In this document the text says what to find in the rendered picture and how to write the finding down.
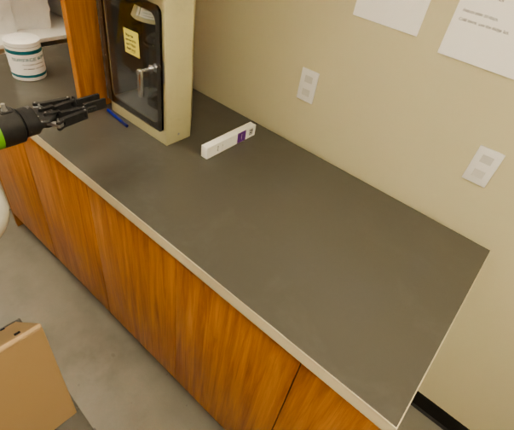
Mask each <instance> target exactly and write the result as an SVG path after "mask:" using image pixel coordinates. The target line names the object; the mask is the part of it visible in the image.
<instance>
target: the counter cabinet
mask: <svg viewBox="0 0 514 430"><path fill-rule="evenodd" d="M0 181H1V184H2V186H3V190H4V193H5V195H6V197H7V200H8V203H9V206H10V209H11V212H12V213H13V216H14V220H15V222H16V224H17V226H20V225H22V224H24V225H25V226H26V227H27V228H28V229H29V230H30V231H31V232H32V233H33V234H34V235H35V236H36V237H37V238H38V239H39V240H40V241H41V242H42V243H43V244H44V245H45V246H46V247H47V248H48V249H49V250H50V251H51V252H52V253H53V254H54V255H55V256H56V257H57V258H58V259H59V260H60V261H61V262H62V263H63V264H64V265H65V266H66V267H67V268H68V269H69V270H70V271H71V272H72V273H73V275H75V277H77V279H79V281H81V283H82V284H83V285H84V286H85V287H86V288H87V289H88V290H89V291H90V292H91V293H92V294H93V295H94V296H95V297H96V298H97V299H98V300H99V301H100V302H101V303H102V304H103V305H104V306H105V307H106V308H107V309H108V310H109V311H110V312H111V313H112V314H113V315H114V316H115V317H116V318H117V319H118V320H119V321H120V323H121V324H122V325H123V326H124V327H125V328H126V329H127V330H128V331H129V332H130V333H131V334H132V335H133V336H134V337H135V338H136V339H137V340H138V341H139V342H140V343H141V344H142V345H143V346H144V347H145V348H146V349H147V350H148V351H149V352H150V353H151V354H152V355H153V356H154V357H155V358H156V359H157V360H158V361H159V363H160V364H161V365H162V366H163V367H164V368H165V369H166V370H167V371H168V372H169V373H170V374H171V375H172V376H173V377H174V378H175V379H176V380H177V381H178V382H179V383H180V384H181V385H182V386H183V387H184V388H185V389H186V390H187V391H188V392H189V393H190V394H191V395H192V396H193V397H194V398H195V399H196V400H197V402H198V403H199V404H200V405H201V406H202V407H203V408H204V409H205V410H206V411H207V412H208V413H209V414H210V415H211V416H212V417H213V418H214V419H215V420H216V421H217V422H218V423H219V424H220V425H221V426H222V427H223V428H224V429H225V430H381V429H380V428H379V427H377V426H376V425H375V424H374V423H373V422H371V421H370V420H369V419H368V418H366V417H365V416H364V415H363V414H362V413H361V412H360V411H359V410H357V409H356V408H355V407H354V406H352V405H351V404H350V403H349V402H347V401H346V400H345V399H344V398H342V397H341V396H340V395H339V394H338V393H336V392H335V391H334V390H333V389H331V388H330V387H329V386H328V385H327V384H326V383H325V382H324V381H322V380H321V379H320V378H319V377H318V376H316V375H315V374H314V373H313V372H311V371H310V370H309V369H308V368H306V367H305V366H304V365H303V364H302V363H300V362H299V361H298V360H297V359H296V358H295V357H294V356H292V355H291V354H290V353H289V352H287V351H286V350H285V349H284V348H283V347H281V346H280V345H279V344H278V343H276V342H275V341H274V340H273V339H271V338H270V337H269V336H268V335H267V334H265V333H264V332H263V331H262V330H261V329H260V328H259V327H258V326H256V325H255V324H254V323H253V322H251V321H250V320H249V319H248V318H247V317H245V316H244V315H243V314H242V313H240V312H239V311H238V310H236V309H235V308H234V307H233V306H232V305H231V304H229V302H227V301H226V300H225V299H224V298H223V297H221V296H220V295H219V294H218V293H216V292H215V291H214V290H213V289H212V288H210V287H209V286H208V285H207V284H205V283H204V282H203V281H202V280H200V279H199V278H198V277H197V276H196V275H195V274H194V273H193V272H192V271H190V270H189V269H188V268H187V267H185V266H184V265H183V264H181V263H180V262H179V261H178V260H177V259H175V258H174V257H173V256H172V255H170V254H169V253H168V252H167V251H165V250H164V249H163V248H162V247H161V246H160V245H159V244H158V243H157V242H155V241H154V240H153V239H152V238H150V237H149V236H148V235H147V234H145V233H144V232H143V231H142V230H140V229H139V228H138V227H137V226H136V225H134V224H133V223H132V222H131V221H130V220H129V219H128V218H127V217H125V216H124V215H123V214H122V213H121V212H119V211H118V210H117V209H115V208H114V207H113V206H112V205H110V204H109V203H108V202H107V201H106V200H104V199H103V198H102V197H101V196H99V195H98V194H97V193H96V192H95V191H94V190H93V189H92V188H90V187H89V186H88V185H87V184H86V183H84V182H83V181H82V180H81V179H79V178H78V177H77V176H76V175H74V174H73V173H72V172H71V171H69V170H68V169H67V168H66V167H65V166H63V165H62V164H61V163H60V162H59V161H58V160H57V159H56V158H54V157H53V156H52V155H51V154H49V153H48V152H47V151H46V150H44V149H43V148H42V147H41V146H39V145H38V144H37V143H36V142H34V141H33V140H32V139H31V138H30V137H28V138H27V141H26V142H23V143H20V144H17V145H15V146H12V147H8V148H4V149H1V150H0Z"/></svg>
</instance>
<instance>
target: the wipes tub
mask: <svg viewBox="0 0 514 430"><path fill-rule="evenodd" d="M2 40H3V46H4V49H5V52H6V56H7V58H8V62H9V67H10V70H11V73H12V75H13V77H14V78H16V79H18V80H21V81H37V80H40V79H43V78H45V77H46V76H47V71H46V66H45V62H44V58H43V51H42V46H41V43H40V39H39V37H38V36H37V35H34V34H31V33H26V32H15V33H10V34H7V35H5V36H3V37H2Z"/></svg>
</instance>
